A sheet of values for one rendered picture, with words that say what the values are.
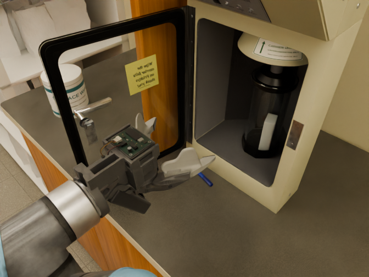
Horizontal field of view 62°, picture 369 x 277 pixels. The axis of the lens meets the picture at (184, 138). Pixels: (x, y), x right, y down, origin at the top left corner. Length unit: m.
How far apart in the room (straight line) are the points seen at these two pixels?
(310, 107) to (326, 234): 0.36
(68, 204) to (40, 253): 0.06
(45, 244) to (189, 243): 0.41
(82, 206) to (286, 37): 0.43
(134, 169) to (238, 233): 0.42
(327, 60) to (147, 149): 0.33
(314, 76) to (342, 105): 0.52
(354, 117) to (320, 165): 0.20
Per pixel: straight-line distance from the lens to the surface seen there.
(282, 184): 0.76
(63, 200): 0.44
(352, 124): 1.13
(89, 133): 0.68
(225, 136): 0.91
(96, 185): 0.44
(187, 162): 0.49
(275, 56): 0.64
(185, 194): 0.85
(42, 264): 0.44
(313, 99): 0.61
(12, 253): 0.43
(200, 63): 0.76
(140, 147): 0.46
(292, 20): 0.52
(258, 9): 0.54
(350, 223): 0.90
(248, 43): 0.67
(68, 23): 1.70
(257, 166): 0.84
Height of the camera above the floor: 1.61
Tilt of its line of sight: 42 degrees down
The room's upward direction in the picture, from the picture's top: straight up
